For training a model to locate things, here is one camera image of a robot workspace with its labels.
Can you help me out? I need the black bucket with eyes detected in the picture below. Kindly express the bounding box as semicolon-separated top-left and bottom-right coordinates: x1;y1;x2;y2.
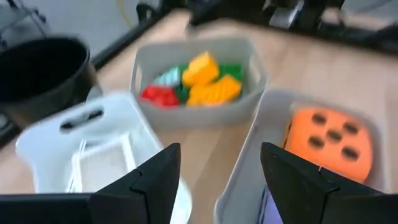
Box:
0;36;101;129

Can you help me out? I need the black aluminium table frame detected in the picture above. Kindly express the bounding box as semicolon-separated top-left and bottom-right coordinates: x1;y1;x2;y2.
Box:
91;0;398;71

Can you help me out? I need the purple foam die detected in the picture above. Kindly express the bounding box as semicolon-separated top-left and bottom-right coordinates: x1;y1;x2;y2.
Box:
259;185;284;224

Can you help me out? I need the orange foam die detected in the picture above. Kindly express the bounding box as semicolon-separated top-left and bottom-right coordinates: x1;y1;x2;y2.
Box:
282;106;374;185

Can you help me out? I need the white plastic bin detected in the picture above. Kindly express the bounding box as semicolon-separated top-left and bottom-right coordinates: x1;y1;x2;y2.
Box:
14;92;194;224

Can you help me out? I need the mint studded brick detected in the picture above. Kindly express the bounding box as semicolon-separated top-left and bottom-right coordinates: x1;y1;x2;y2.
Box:
153;66;182;88

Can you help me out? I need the green toy block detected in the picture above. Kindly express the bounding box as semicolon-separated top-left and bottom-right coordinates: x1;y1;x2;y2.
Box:
217;63;244;82

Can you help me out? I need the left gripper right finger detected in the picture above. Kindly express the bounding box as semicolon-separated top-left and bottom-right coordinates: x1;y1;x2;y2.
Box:
259;142;385;224

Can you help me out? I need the small red toy block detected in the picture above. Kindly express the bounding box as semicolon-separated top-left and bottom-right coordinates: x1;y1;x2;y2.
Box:
139;83;180;109

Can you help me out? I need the yellow cable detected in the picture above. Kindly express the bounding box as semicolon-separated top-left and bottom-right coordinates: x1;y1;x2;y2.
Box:
116;0;133;28

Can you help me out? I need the grey plastic bin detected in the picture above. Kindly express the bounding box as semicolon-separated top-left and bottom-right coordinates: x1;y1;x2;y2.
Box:
129;37;269;131
213;89;392;224

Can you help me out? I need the yellow-orange long brick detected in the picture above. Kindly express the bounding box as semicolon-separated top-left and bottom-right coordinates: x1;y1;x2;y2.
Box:
185;74;243;109

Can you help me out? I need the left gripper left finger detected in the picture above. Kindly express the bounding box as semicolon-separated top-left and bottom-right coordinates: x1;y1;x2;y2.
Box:
89;142;182;224

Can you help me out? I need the green studded brick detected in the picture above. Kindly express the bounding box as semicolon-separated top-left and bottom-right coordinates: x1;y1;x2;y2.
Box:
174;83;191;104

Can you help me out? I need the yellow round-stud block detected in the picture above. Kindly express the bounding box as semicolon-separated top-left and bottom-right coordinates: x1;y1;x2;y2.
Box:
181;50;221;88

